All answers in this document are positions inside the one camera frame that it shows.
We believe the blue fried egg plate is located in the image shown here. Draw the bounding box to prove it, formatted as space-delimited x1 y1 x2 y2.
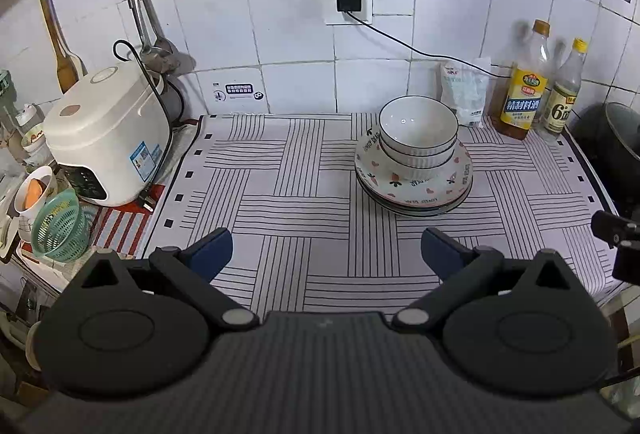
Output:
362 186 472 217

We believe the rice cooker black cord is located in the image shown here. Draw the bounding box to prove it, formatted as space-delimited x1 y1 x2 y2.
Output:
112 38 187 215

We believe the white rice cooker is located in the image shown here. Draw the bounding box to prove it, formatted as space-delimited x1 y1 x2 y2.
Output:
43 61 170 206

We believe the pink rabbit carrot plate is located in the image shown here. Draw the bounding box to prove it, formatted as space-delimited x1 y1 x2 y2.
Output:
355 124 473 209

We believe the red striped cloth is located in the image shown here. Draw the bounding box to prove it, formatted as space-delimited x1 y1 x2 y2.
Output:
84 202 152 257

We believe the white salt bag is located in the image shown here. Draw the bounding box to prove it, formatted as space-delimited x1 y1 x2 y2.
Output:
439 58 490 128

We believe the black wok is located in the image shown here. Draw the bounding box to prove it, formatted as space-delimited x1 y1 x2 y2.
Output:
572 102 640 220

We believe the plain white bowl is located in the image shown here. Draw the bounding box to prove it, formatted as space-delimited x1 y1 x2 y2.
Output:
386 159 451 181

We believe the white vinegar bottle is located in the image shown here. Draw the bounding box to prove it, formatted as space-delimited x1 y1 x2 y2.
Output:
536 38 588 142

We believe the striped white table mat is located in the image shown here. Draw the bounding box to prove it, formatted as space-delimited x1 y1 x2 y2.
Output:
137 114 623 314

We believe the wooden spatula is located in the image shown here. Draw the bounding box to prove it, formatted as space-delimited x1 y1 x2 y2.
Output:
39 0 87 94

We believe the hanging metal ladle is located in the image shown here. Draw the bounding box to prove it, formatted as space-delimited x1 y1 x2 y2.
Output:
126 0 180 75

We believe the white ribbed bowl blue rim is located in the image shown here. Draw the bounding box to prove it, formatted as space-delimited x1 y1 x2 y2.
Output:
378 96 459 157

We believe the cooking wine bottle yellow label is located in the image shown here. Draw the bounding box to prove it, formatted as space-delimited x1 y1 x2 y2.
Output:
491 20 551 140

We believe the white cup with orange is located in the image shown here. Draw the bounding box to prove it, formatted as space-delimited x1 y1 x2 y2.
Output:
14 166 58 243

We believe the green plastic basket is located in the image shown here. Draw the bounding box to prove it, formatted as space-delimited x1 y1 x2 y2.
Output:
30 189 90 263

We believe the white wall socket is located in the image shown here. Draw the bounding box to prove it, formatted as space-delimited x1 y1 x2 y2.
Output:
321 0 373 25

